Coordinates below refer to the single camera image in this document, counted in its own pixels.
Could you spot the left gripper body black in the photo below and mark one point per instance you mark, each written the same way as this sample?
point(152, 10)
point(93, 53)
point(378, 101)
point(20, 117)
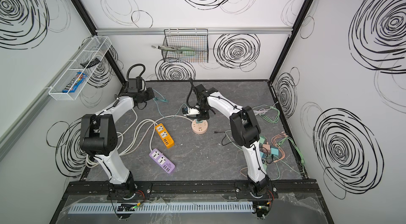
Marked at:
point(148, 94)

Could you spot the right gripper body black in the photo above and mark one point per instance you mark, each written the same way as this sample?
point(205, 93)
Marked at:
point(202, 111)

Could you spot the round pink power strip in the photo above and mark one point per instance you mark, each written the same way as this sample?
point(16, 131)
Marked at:
point(199, 127)

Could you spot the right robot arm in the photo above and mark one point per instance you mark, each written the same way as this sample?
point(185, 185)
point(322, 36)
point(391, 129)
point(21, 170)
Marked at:
point(244, 128)

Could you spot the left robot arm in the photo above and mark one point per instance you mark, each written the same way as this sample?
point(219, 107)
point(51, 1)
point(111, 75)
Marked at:
point(99, 139)

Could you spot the orange power strip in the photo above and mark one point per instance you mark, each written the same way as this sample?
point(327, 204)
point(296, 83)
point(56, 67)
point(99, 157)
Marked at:
point(164, 135)

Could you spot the blue candy packet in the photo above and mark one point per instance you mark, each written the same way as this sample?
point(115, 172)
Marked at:
point(77, 80)

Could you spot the metal tongs in basket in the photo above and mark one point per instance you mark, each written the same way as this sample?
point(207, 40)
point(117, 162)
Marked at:
point(178, 50)

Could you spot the purple power strip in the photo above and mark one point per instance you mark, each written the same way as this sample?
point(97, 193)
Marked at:
point(162, 161)

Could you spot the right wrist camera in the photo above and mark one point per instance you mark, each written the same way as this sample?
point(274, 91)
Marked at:
point(190, 112)

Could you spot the white wire wall basket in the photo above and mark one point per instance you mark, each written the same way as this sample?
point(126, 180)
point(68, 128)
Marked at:
point(96, 47)

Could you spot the black wire wall basket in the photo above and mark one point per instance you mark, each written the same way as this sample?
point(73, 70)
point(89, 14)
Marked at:
point(196, 39)

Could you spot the grey slotted cable duct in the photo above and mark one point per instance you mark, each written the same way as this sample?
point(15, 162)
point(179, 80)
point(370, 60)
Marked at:
point(162, 207)

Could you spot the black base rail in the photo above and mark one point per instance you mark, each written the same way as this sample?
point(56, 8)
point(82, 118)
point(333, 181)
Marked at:
point(150, 189)

